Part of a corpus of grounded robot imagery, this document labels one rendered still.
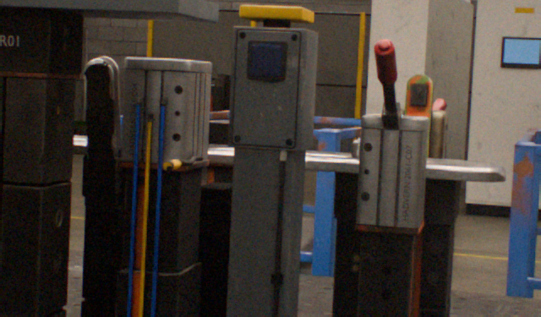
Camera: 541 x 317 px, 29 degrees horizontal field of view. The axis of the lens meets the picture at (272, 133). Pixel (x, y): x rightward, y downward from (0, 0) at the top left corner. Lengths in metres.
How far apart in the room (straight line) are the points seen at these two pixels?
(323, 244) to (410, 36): 6.11
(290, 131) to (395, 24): 8.28
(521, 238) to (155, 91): 2.02
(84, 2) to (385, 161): 0.36
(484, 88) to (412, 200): 8.03
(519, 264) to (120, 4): 2.23
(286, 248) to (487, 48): 8.20
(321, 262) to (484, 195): 6.03
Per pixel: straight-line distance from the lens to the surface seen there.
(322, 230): 3.17
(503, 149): 9.11
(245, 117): 0.95
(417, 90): 1.42
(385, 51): 0.97
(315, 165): 1.22
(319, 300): 1.89
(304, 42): 0.94
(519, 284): 3.05
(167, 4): 0.93
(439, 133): 1.42
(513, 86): 9.09
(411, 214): 1.09
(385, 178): 1.09
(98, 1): 0.96
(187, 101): 1.13
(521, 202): 3.02
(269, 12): 0.95
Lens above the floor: 1.09
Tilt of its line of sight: 3 degrees down
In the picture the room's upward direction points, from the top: 3 degrees clockwise
